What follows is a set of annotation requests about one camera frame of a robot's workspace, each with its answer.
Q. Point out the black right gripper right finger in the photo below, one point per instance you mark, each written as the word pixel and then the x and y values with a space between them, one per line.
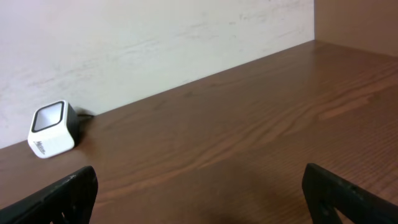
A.
pixel 326 193

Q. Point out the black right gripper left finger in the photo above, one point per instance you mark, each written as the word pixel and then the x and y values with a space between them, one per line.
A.
pixel 68 200

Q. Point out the white barcode scanner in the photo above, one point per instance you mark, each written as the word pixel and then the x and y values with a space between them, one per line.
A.
pixel 55 129

